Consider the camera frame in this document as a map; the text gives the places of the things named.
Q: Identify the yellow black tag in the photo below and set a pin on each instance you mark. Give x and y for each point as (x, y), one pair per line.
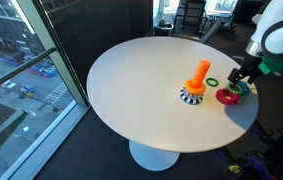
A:
(235, 169)

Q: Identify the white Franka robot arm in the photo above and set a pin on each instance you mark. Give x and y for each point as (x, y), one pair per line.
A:
(281, 30)

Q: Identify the grey chair with yellow seat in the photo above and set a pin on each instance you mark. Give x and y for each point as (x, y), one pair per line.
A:
(211, 31)

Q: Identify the grey window frame post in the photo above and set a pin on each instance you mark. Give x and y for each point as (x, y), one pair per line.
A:
(59, 63)

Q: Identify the blue clamp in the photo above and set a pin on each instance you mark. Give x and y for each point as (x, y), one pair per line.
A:
(259, 166)

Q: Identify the black robot stand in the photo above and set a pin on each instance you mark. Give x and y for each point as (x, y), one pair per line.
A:
(281, 160)

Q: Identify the white table pedestal base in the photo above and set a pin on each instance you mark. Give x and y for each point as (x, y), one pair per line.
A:
(154, 160)

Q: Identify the black rolling cart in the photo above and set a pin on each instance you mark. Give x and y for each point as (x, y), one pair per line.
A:
(194, 13)

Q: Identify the small black round bin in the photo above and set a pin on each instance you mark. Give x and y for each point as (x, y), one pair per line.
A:
(163, 30)

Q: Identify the orange plastic stacking pole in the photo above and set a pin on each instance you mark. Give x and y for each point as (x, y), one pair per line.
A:
(200, 72)

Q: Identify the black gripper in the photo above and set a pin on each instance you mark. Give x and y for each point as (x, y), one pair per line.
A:
(250, 65)

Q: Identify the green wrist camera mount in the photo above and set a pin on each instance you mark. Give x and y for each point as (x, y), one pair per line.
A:
(277, 64)

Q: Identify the grey window handrail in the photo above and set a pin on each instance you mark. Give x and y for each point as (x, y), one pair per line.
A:
(17, 69)

